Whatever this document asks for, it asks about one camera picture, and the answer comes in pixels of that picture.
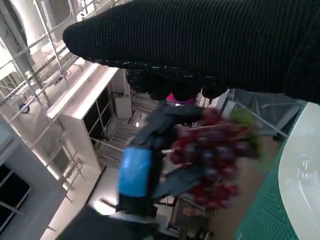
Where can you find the metal scaffold frame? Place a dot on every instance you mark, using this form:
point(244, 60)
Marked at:
point(54, 47)

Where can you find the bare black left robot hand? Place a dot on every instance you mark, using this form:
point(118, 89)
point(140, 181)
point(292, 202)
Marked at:
point(135, 172)

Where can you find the green cutting mat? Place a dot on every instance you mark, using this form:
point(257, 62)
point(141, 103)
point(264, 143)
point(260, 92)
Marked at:
point(265, 200)

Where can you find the computer monitor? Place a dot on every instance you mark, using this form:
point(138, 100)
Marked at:
point(185, 102)

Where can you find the red toy grape bunch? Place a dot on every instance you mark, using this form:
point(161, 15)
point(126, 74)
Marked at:
point(212, 155)

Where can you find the blue round fixture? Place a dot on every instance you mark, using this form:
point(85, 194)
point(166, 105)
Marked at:
point(25, 107)

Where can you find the white square plate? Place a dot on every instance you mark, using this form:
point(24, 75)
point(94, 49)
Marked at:
point(302, 162)

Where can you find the grey office chair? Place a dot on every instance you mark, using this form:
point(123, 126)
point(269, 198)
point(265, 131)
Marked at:
point(275, 137)

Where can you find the white glass-door cabinet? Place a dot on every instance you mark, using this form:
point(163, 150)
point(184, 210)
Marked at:
point(75, 125)

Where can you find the white flat panel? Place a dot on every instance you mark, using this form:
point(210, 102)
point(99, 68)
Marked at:
point(123, 106)

